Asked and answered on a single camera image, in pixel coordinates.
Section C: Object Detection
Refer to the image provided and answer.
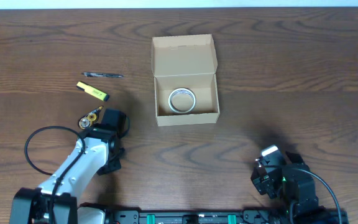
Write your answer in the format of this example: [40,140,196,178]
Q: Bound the yellow black correction tape dispenser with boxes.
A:
[78,106,104,129]

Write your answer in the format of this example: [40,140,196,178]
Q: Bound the yellow highlighter marker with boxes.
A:
[76,82,109,101]

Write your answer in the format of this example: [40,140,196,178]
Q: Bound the white tape roll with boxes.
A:
[168,88,196,114]

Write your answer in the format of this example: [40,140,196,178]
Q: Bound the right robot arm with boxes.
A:
[250,145,349,224]

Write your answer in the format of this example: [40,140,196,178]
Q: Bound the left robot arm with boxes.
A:
[9,124,127,223]

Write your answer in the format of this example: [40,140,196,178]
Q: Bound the black ballpoint pen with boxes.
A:
[82,72,124,78]

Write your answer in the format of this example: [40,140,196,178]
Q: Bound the open brown cardboard box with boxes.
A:
[151,34,220,126]

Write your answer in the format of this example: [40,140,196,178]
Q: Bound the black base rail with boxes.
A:
[78,207,339,224]

